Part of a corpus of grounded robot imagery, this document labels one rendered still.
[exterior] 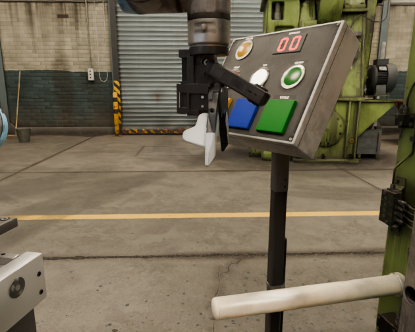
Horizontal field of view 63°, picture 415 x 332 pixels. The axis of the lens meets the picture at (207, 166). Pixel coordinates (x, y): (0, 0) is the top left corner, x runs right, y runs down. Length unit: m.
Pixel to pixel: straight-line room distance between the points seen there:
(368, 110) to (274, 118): 4.99
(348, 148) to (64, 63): 6.38
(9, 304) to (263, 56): 0.72
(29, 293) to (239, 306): 0.39
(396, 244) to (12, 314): 0.80
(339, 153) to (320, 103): 4.67
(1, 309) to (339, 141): 5.03
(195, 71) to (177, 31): 7.67
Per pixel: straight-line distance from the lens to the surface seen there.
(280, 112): 0.73
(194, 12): 0.62
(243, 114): 0.80
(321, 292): 0.82
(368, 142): 5.85
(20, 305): 0.70
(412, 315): 0.63
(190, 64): 0.63
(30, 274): 0.69
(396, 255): 0.94
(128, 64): 8.35
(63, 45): 8.80
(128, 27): 8.43
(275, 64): 0.83
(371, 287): 0.88
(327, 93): 0.75
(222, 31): 0.62
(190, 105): 0.62
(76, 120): 8.73
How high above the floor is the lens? 1.06
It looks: 13 degrees down
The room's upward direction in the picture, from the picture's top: straight up
